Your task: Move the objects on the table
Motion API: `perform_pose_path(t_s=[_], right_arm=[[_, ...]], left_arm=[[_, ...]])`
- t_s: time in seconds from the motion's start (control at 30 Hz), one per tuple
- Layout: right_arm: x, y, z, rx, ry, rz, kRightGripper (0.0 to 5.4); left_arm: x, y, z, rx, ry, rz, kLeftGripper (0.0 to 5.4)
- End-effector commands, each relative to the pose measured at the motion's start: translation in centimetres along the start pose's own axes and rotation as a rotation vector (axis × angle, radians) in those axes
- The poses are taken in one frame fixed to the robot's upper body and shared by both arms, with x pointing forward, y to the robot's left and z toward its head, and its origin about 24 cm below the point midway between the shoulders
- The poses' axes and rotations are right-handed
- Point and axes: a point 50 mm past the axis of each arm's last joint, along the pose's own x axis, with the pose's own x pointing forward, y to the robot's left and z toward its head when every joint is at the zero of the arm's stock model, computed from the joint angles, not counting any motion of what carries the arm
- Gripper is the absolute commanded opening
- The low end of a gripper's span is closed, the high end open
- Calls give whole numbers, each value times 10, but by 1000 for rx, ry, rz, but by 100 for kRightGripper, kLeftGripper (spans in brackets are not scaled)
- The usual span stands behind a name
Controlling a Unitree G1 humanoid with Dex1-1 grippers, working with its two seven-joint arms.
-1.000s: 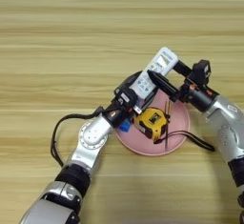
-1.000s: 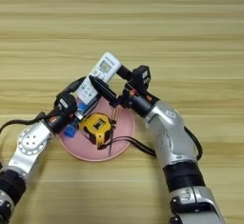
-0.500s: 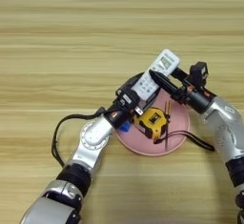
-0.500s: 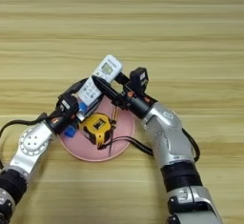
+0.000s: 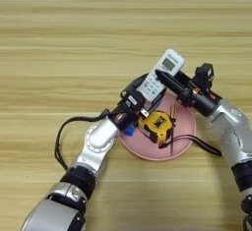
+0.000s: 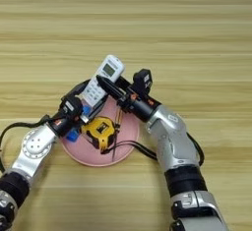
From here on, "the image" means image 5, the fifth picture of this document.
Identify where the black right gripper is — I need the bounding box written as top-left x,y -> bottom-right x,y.
154,69 -> 224,118

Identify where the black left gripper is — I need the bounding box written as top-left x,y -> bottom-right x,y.
108,72 -> 167,132

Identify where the white remote control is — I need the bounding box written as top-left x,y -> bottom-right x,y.
135,48 -> 186,103

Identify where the yellow black tape measure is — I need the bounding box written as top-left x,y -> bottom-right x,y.
137,109 -> 223,157

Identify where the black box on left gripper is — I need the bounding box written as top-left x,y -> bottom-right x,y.
119,88 -> 147,112

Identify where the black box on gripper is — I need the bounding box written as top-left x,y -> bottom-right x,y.
119,88 -> 147,112
194,62 -> 216,91

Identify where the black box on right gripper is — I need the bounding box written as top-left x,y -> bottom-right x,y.
194,62 -> 216,91

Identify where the blue glue stick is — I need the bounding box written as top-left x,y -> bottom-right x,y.
123,124 -> 137,138

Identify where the pink round plate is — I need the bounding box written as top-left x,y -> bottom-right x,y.
119,90 -> 198,162

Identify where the small orange handled screwdriver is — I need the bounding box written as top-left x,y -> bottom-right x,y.
168,102 -> 178,156

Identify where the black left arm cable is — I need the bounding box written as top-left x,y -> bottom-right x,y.
53,108 -> 113,172

